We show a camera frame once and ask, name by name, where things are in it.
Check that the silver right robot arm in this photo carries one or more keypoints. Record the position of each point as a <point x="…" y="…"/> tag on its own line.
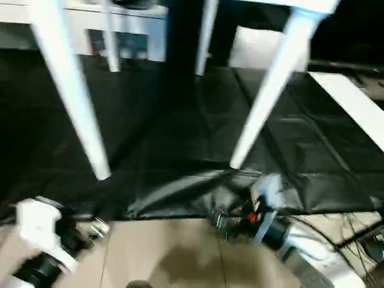
<point x="318" y="258"/>

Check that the black left robot foot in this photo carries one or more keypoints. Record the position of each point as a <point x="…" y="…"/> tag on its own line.
<point x="139" y="284"/>

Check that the black work mat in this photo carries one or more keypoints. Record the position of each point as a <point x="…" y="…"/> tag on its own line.
<point x="180" y="138"/>

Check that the black metal stand leg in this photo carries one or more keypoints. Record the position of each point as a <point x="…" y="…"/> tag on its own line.
<point x="360" y="235"/>

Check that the white flat board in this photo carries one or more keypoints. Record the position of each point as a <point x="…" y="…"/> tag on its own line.
<point x="354" y="108"/>

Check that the white cushion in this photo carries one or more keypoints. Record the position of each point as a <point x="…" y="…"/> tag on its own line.
<point x="252" y="51"/>

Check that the white cabinet with glass doors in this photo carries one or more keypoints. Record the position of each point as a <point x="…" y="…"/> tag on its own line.
<point x="132" y="30"/>

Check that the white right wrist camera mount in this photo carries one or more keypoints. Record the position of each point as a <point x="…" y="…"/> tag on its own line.
<point x="267" y="198"/>

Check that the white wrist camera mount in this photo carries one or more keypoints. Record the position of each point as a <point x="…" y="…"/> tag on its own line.
<point x="267" y="198"/>
<point x="42" y="231"/>

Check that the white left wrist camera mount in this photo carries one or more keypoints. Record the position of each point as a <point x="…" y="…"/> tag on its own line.
<point x="42" y="231"/>

